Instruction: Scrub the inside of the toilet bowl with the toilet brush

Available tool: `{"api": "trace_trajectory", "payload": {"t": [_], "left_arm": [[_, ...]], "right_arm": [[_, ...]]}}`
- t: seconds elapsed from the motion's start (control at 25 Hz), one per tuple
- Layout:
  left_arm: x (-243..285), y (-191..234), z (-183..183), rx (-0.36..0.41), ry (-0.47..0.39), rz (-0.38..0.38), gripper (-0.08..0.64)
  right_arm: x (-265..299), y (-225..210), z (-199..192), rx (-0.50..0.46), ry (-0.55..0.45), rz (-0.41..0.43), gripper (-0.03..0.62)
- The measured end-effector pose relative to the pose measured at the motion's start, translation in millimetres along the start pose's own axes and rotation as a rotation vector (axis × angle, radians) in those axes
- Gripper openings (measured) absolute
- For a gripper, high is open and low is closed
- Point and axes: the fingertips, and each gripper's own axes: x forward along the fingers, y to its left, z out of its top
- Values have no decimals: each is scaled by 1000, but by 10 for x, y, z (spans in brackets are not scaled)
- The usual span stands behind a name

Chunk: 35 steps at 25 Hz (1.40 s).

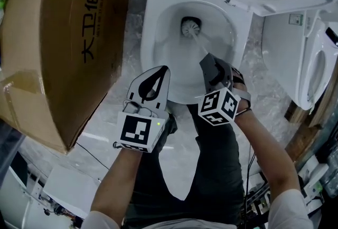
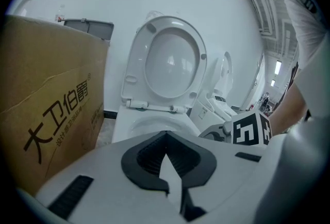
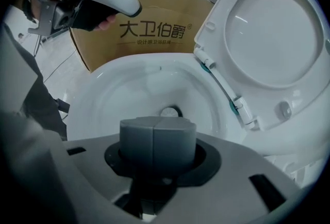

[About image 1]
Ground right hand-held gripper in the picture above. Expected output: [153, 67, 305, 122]
[198, 54, 251, 127]

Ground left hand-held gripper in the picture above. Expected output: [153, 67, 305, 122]
[113, 65, 171, 154]

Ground white toilet brush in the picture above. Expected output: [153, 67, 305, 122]
[181, 17, 211, 58]

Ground white toilet with raised lid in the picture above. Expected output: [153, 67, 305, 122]
[138, 0, 338, 104]

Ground person's left forearm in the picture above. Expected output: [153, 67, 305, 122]
[93, 143, 145, 213]

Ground person's right forearm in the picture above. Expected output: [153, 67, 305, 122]
[233, 110, 301, 206]

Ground white smart toilet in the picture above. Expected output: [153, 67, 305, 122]
[261, 8, 338, 111]

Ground person's right hand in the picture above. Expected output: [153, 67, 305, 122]
[232, 66, 251, 115]

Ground white flat box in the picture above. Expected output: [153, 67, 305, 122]
[43, 164, 101, 220]

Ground person's dark trousers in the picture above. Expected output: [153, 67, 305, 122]
[123, 102, 245, 229]

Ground large cardboard box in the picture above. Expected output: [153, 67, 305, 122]
[0, 0, 138, 155]

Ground white plastic rack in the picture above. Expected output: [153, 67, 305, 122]
[0, 167, 54, 229]

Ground white electronic device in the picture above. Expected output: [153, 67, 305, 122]
[297, 156, 330, 217]

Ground person's white shirt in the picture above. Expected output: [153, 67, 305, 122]
[83, 192, 315, 229]

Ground black floor cable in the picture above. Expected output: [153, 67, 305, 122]
[76, 141, 109, 171]

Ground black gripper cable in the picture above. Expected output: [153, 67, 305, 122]
[246, 145, 256, 189]

